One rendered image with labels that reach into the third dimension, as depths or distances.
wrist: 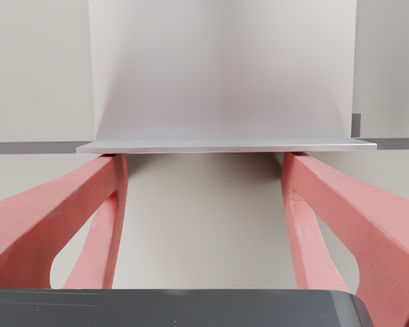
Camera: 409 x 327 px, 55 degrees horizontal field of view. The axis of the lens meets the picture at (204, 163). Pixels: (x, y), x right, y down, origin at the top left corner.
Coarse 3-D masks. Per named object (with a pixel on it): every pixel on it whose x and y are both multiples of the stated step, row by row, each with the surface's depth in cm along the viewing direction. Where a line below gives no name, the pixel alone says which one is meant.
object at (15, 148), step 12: (0, 144) 13; (12, 144) 13; (24, 144) 13; (36, 144) 13; (48, 144) 13; (60, 144) 13; (72, 144) 13; (84, 144) 13; (384, 144) 13; (396, 144) 13; (408, 144) 13
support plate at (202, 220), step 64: (0, 0) 13; (64, 0) 13; (384, 0) 13; (0, 64) 13; (64, 64) 13; (384, 64) 13; (0, 128) 13; (64, 128) 13; (384, 128) 13; (0, 192) 14; (128, 192) 14; (192, 192) 14; (256, 192) 14; (64, 256) 14; (128, 256) 14; (192, 256) 14; (256, 256) 14
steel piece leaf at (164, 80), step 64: (128, 0) 12; (192, 0) 12; (256, 0) 12; (320, 0) 12; (128, 64) 13; (192, 64) 13; (256, 64) 13; (320, 64) 13; (128, 128) 13; (192, 128) 13; (256, 128) 13; (320, 128) 13
